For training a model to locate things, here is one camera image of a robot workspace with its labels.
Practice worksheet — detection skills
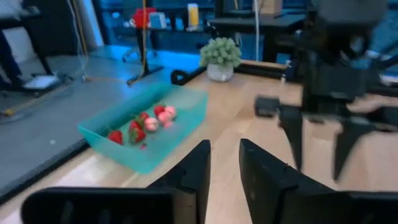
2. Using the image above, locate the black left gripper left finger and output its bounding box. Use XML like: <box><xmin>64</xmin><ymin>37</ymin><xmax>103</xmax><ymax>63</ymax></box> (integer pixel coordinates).
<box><xmin>21</xmin><ymin>139</ymin><xmax>211</xmax><ymax>224</ymax></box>

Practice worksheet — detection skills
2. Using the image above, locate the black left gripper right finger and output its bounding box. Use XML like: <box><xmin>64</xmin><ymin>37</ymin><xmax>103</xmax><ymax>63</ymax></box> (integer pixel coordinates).
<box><xmin>238</xmin><ymin>138</ymin><xmax>398</xmax><ymax>224</ymax></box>

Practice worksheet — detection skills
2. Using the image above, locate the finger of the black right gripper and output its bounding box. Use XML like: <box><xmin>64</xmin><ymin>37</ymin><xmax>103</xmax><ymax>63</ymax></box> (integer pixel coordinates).
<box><xmin>332</xmin><ymin>118</ymin><xmax>364</xmax><ymax>182</ymax></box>
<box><xmin>277</xmin><ymin>105</ymin><xmax>305</xmax><ymax>172</ymax></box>

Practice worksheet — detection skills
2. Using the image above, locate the teal plastic tupperware container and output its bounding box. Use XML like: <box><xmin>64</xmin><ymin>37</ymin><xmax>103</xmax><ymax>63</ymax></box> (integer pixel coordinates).
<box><xmin>77</xmin><ymin>82</ymin><xmax>209</xmax><ymax>174</ymax></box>

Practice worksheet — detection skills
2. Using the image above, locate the green plant in white pot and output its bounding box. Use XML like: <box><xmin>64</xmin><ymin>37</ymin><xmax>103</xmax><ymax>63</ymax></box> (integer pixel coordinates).
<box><xmin>198</xmin><ymin>36</ymin><xmax>243</xmax><ymax>83</ymax></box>

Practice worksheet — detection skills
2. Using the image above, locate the brown cardboard box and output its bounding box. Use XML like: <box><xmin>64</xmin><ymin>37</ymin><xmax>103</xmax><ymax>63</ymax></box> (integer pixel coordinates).
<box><xmin>253</xmin><ymin>0</ymin><xmax>283</xmax><ymax>15</ymax></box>

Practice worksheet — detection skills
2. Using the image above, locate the black office desk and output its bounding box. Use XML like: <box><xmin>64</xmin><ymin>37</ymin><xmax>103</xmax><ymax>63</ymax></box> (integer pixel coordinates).
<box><xmin>207</xmin><ymin>14</ymin><xmax>307</xmax><ymax>63</ymax></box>
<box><xmin>126</xmin><ymin>24</ymin><xmax>215</xmax><ymax>86</ymax></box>

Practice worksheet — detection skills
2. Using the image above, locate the yellow bottle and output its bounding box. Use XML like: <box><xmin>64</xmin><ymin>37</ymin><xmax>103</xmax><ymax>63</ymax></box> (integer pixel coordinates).
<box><xmin>187</xmin><ymin>2</ymin><xmax>200</xmax><ymax>28</ymax></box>

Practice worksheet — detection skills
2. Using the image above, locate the white and blue box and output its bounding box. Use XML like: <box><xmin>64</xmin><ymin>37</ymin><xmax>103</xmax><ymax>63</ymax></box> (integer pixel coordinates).
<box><xmin>149</xmin><ymin>12</ymin><xmax>168</xmax><ymax>30</ymax></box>

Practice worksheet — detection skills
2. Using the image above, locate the red plastic box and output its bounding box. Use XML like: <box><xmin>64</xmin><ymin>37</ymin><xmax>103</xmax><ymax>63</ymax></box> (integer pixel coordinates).
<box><xmin>132</xmin><ymin>7</ymin><xmax>157</xmax><ymax>29</ymax></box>

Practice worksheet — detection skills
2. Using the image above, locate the white cable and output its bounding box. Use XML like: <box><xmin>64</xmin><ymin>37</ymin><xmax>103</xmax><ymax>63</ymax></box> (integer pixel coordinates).
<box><xmin>253</xmin><ymin>0</ymin><xmax>261</xmax><ymax>62</ymax></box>

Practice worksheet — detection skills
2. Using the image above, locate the yellow cable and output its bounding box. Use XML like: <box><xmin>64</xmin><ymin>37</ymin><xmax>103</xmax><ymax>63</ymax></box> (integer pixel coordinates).
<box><xmin>2</xmin><ymin>0</ymin><xmax>149</xmax><ymax>116</ymax></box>

